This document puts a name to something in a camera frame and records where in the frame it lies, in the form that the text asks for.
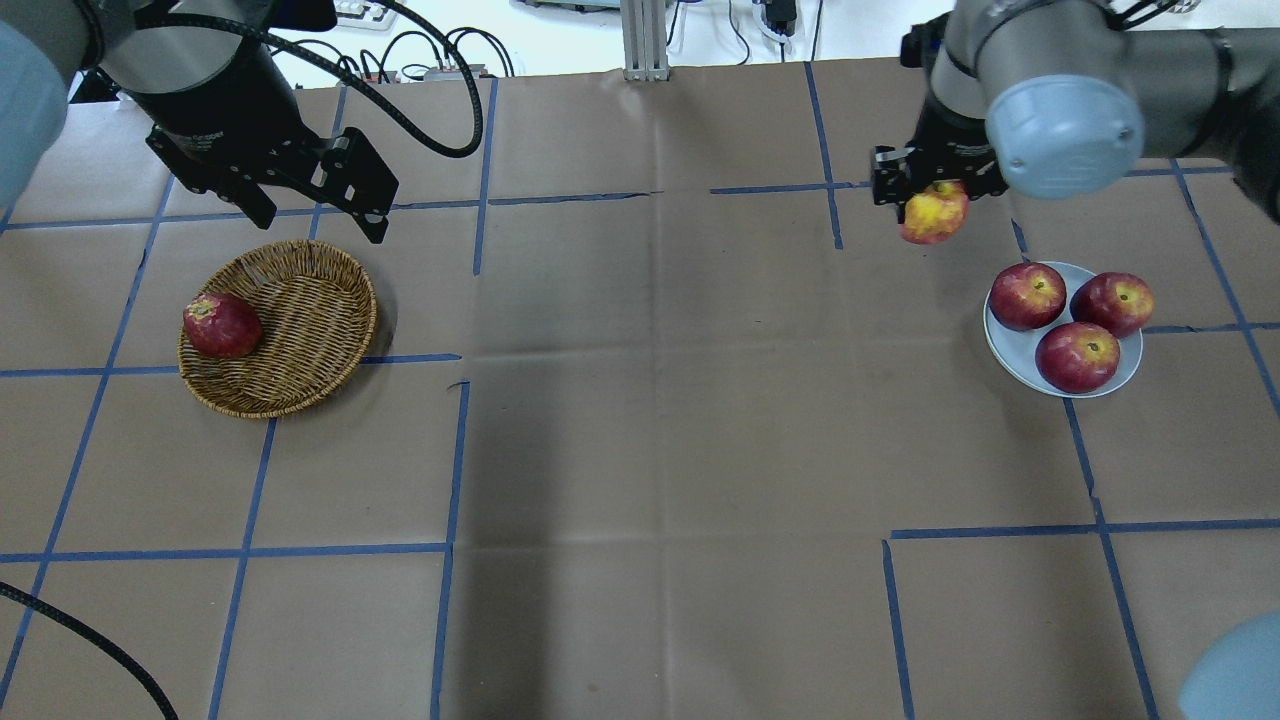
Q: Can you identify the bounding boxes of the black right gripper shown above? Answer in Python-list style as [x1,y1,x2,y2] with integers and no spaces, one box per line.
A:
[870,95,1009,206]

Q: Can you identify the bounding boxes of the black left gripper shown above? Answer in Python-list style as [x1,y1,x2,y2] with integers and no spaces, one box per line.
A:
[146,60,399,245]

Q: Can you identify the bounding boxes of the red yellow apple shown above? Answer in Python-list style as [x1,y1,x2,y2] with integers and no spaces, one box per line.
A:
[899,179,970,245]

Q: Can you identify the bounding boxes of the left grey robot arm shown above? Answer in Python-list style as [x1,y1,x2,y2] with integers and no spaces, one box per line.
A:
[1,1,399,243]

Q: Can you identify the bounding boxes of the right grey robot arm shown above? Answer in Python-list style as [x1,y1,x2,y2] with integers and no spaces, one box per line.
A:
[870,1,1279,220]

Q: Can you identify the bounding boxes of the woven wicker basket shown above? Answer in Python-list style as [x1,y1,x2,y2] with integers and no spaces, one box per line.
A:
[177,240,379,419]

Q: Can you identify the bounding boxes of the dark red apple in basket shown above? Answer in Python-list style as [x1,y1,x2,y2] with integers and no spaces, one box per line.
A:
[183,293,265,359]

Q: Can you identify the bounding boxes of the red apple on plate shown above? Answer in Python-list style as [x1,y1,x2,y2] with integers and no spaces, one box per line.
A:
[987,263,1068,332]

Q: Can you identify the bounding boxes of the light blue plate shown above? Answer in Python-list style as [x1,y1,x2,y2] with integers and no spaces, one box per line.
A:
[982,263,1155,398]

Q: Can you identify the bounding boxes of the red apple plate far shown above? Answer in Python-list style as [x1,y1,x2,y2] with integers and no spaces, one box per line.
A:
[1069,272,1156,340]

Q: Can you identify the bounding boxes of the red apple plate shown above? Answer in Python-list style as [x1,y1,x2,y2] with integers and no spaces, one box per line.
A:
[1069,272,1156,340]
[1034,322,1123,395]

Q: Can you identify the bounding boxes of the red apple plate front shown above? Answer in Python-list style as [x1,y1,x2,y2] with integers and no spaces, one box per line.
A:
[1034,322,1123,395]

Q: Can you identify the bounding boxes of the white keyboard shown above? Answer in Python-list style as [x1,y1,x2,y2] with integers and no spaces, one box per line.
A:
[334,1,399,32]

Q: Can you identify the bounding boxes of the black cables on desk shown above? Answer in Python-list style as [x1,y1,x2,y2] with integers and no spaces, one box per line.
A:
[270,10,517,86]

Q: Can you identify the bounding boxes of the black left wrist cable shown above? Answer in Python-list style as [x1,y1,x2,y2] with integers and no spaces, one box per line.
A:
[134,0,486,159]

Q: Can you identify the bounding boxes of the aluminium profile post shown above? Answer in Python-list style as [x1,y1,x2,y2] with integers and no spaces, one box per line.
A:
[620,0,669,82]

